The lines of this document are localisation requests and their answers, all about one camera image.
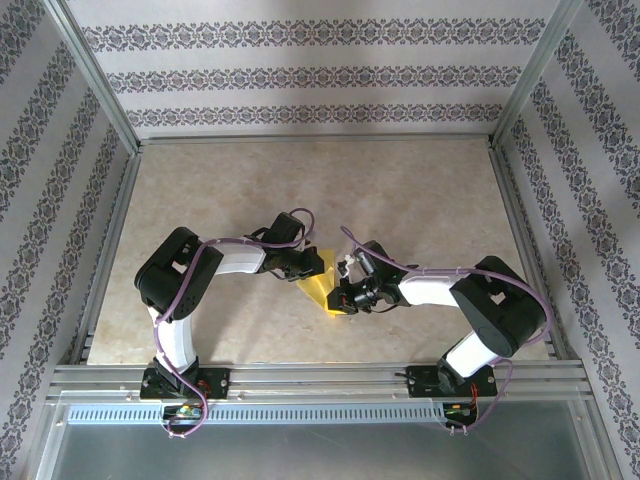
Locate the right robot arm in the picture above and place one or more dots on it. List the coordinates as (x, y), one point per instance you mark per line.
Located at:
(500, 315)

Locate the aluminium rail along wall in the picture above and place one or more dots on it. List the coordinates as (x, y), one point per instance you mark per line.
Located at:
(315, 139)

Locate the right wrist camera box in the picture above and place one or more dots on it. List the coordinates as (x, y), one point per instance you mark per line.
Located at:
(350, 263)

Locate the grey metal sheet panel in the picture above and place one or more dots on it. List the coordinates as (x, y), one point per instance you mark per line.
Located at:
(320, 455)

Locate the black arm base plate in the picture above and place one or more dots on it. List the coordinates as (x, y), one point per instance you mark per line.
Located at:
(420, 382)
(220, 382)

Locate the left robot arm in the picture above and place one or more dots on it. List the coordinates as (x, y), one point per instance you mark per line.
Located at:
(170, 275)

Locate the aluminium corner post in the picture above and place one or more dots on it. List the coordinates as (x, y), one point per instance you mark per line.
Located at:
(539, 70)
(97, 80)

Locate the yellow paper sheet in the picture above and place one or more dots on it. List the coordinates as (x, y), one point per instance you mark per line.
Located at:
(320, 290)

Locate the aluminium frame rail at bases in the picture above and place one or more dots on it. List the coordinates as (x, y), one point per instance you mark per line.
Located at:
(320, 382)

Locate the aluminium side rail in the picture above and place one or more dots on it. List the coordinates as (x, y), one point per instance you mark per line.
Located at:
(523, 225)
(111, 240)

